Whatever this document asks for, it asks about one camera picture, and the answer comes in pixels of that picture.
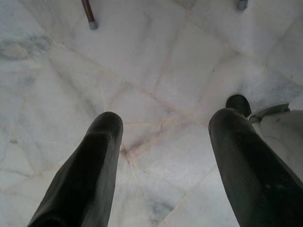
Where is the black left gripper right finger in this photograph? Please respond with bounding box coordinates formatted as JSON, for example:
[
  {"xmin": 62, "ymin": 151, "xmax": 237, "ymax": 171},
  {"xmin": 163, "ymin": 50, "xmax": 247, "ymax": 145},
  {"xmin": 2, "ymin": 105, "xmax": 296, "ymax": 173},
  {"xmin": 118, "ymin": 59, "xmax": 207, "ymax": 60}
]
[{"xmin": 208, "ymin": 107, "xmax": 303, "ymax": 227}]

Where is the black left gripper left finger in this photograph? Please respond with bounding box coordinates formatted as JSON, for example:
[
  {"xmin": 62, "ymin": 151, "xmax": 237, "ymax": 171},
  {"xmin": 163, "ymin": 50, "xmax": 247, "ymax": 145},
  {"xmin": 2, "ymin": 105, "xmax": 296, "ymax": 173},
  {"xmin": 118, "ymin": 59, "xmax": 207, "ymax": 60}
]
[{"xmin": 27, "ymin": 112, "xmax": 124, "ymax": 227}]

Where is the robot left foot black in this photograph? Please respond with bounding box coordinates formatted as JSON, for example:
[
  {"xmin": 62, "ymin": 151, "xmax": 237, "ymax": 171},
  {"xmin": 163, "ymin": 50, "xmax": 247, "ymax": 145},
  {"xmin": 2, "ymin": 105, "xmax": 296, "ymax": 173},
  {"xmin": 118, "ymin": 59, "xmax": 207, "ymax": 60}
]
[{"xmin": 225, "ymin": 94, "xmax": 252, "ymax": 118}]

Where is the brown wooden chair leg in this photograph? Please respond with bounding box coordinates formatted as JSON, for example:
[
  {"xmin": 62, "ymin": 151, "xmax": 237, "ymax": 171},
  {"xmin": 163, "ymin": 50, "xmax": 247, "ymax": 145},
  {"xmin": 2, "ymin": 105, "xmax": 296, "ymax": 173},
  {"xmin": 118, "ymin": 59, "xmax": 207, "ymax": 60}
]
[{"xmin": 80, "ymin": 0, "xmax": 99, "ymax": 30}]

